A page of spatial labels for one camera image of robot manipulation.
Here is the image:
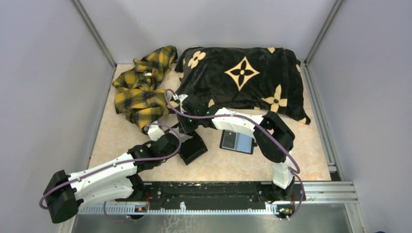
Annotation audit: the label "white credit card stack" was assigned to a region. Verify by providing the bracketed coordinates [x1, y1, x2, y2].
[179, 133, 193, 143]

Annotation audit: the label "black blue card holder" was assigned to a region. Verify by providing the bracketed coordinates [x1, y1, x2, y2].
[220, 130, 257, 154]

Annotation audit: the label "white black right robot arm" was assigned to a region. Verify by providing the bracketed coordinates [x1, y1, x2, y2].
[172, 94, 296, 200]

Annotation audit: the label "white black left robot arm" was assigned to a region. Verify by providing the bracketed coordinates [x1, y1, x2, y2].
[40, 133, 182, 224]

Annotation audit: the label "black plastic card tray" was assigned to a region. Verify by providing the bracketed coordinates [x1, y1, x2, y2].
[179, 131, 208, 165]

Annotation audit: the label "yellow plaid cloth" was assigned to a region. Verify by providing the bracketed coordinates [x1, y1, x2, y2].
[112, 45, 178, 134]

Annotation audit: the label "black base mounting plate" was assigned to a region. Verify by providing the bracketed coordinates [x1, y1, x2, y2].
[115, 181, 307, 211]

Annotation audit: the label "black floral pillow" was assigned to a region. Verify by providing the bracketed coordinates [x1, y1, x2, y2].
[175, 47, 311, 125]

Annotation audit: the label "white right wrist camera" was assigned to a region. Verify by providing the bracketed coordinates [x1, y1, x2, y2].
[173, 94, 188, 112]

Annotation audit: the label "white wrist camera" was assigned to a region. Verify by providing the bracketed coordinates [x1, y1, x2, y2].
[146, 125, 165, 141]
[173, 94, 188, 112]

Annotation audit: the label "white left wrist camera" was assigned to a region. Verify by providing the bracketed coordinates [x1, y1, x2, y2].
[146, 125, 165, 141]

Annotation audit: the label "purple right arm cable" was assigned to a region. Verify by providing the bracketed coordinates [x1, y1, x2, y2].
[164, 89, 305, 221]

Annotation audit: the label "aluminium front frame rail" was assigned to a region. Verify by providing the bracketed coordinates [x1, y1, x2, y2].
[79, 182, 358, 216]

